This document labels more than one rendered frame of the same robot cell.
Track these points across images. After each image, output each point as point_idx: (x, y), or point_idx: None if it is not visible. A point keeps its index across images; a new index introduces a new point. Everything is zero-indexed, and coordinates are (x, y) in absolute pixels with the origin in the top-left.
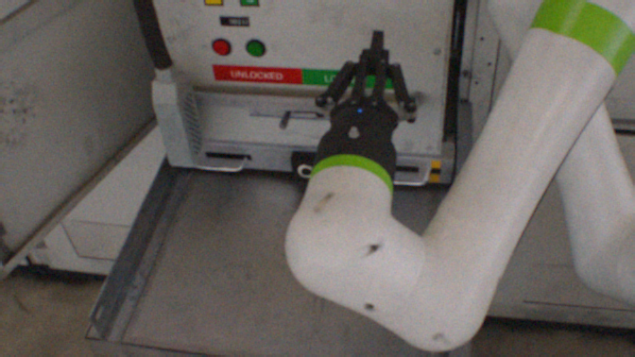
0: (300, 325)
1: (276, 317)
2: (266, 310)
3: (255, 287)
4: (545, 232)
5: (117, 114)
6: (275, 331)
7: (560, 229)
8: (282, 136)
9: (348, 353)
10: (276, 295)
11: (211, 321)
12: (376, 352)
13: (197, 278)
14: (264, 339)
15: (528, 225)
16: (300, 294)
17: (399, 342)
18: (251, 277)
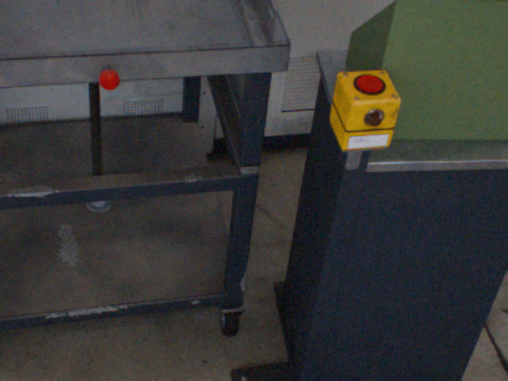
0: (126, 27)
1: (101, 24)
2: (88, 21)
3: (69, 8)
4: (297, 16)
5: None
6: (104, 34)
7: (311, 9)
8: None
9: (179, 38)
10: (92, 11)
11: (37, 35)
12: (203, 35)
13: (4, 8)
14: (96, 40)
15: (280, 9)
16: (115, 7)
17: (220, 26)
18: (62, 2)
